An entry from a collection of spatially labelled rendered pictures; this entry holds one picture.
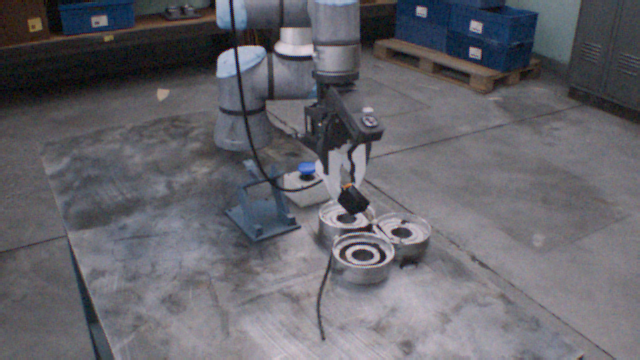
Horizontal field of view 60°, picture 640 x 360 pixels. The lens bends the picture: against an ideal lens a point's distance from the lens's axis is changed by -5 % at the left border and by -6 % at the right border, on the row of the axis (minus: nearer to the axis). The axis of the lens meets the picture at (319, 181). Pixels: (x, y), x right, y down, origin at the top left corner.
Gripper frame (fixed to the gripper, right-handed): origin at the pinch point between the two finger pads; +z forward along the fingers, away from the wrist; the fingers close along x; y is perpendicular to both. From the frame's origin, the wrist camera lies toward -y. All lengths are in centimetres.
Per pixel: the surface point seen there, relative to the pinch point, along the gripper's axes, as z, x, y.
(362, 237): 9.7, -3.6, 0.6
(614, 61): 29, -326, 159
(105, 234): 9.8, 36.0, 28.5
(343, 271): 11.6, 4.0, -5.0
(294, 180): 5.5, -2.0, 22.9
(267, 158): 7.2, -5.7, 43.9
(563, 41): 28, -374, 240
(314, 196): 8.6, -4.7, 19.7
